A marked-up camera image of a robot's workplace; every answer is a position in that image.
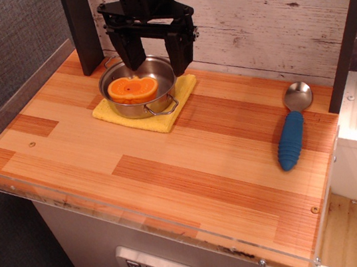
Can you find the orange plastic half orange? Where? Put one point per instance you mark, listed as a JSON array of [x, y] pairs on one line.
[[133, 90]]

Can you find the dark vertical post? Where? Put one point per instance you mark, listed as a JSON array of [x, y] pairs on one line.
[[344, 58], [85, 36]]

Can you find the dark left vertical post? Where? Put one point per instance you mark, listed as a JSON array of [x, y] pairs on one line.
[[85, 36]]

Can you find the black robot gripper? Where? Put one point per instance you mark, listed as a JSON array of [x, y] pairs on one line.
[[127, 21]]

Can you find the yellow folded cloth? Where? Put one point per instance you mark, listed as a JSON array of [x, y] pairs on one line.
[[160, 123]]

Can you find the stainless steel pot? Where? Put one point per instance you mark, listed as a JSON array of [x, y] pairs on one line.
[[154, 67]]

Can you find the stainless steel toy fridge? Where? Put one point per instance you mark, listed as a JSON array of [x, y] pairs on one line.
[[93, 242]]

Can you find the clear acrylic front guard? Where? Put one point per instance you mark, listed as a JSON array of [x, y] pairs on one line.
[[214, 190]]

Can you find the blue handled metal spoon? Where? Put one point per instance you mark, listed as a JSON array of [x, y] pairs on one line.
[[298, 97]]

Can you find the dark right vertical post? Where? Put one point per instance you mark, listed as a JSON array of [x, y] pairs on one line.
[[344, 58]]

